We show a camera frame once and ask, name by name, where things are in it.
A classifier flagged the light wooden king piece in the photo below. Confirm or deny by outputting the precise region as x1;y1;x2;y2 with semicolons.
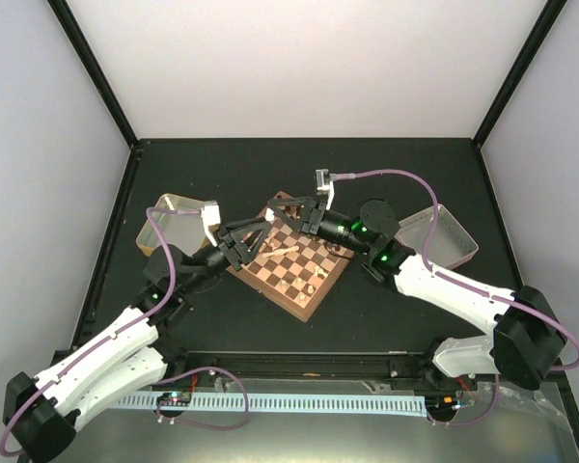
261;245;299;259

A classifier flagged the light wooden knight piece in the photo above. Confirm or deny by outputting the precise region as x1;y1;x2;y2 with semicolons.
315;266;328;278

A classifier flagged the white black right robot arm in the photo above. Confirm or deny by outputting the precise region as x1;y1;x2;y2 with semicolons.
265;197;569;391

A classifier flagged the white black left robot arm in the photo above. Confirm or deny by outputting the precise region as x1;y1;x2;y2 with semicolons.
0;218;271;462

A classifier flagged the left controller circuit board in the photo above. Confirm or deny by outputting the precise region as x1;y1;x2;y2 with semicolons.
156;392;191;407

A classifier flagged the controller circuit board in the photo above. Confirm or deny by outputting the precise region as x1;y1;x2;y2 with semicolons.
434;395;476;411
156;392;191;407

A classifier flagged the right controller circuit board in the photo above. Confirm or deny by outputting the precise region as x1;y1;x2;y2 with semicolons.
434;395;476;411

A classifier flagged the wooden chessboard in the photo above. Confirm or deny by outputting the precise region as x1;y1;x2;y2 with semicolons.
229;219;354;322

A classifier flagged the yellow metal tin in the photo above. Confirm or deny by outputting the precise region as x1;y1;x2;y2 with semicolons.
151;193;210;256

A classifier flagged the pink metal tin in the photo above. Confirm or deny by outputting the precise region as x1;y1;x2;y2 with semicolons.
397;204;479;270

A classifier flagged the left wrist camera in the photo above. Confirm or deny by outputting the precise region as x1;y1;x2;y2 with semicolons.
200;201;221;245

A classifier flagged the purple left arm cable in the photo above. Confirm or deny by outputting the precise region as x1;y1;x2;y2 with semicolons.
0;206;208;457

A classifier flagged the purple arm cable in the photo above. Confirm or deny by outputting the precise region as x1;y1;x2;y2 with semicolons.
0;206;208;457
335;168;579;372

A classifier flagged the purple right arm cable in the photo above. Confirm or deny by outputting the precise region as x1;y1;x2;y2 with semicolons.
335;168;579;372

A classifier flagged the black rear mounting rail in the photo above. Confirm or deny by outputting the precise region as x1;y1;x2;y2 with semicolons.
173;350;568;387

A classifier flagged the white slotted cable duct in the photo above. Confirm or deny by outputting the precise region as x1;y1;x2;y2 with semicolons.
112;391;427;418

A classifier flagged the black left frame post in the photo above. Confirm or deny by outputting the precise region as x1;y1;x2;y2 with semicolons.
47;0;138;148

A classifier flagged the black frame post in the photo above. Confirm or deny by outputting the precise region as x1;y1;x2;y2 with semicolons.
47;0;138;148
473;0;567;149

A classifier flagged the black right frame post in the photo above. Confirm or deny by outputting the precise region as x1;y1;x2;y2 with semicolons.
473;0;567;149

